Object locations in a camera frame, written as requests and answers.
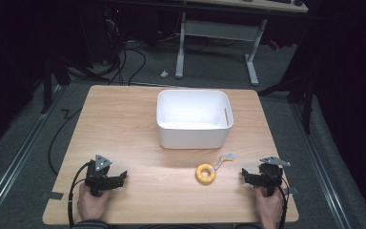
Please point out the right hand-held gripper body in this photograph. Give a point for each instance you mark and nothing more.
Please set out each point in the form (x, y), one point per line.
(270, 178)

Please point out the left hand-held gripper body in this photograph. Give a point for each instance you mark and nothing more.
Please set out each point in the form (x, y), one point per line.
(99, 181)

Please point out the person's left hand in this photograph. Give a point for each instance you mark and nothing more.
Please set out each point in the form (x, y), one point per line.
(91, 205)

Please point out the person's right hand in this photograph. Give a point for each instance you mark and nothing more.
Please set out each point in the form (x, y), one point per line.
(269, 208)

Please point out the grey tape piece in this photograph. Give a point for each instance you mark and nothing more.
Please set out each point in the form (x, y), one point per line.
(52, 195)
(291, 191)

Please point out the white plastic storage bin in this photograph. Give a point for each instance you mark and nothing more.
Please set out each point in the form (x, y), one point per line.
(193, 119)

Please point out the black metal stand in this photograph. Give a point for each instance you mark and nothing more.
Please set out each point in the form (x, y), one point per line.
(301, 92)
(49, 82)

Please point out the small white floor scrap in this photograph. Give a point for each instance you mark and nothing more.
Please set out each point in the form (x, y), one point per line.
(164, 74)

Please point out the black computer tower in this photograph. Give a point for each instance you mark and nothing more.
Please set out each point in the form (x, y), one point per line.
(114, 25)

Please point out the metal floor rail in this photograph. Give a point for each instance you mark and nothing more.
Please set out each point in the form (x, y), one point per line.
(16, 162)
(317, 165)

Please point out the white desk frame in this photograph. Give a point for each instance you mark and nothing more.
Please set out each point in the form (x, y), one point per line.
(222, 30)

